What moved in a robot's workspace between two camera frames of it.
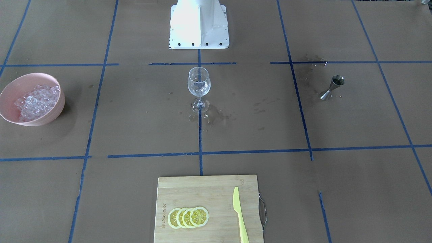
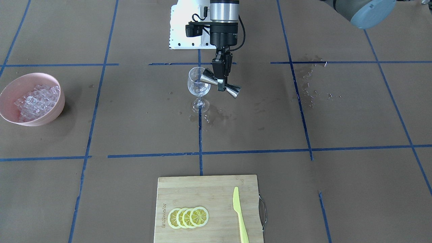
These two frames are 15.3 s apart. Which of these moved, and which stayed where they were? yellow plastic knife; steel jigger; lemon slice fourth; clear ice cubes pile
Moved: steel jigger
Stayed: yellow plastic knife; clear ice cubes pile; lemon slice fourth
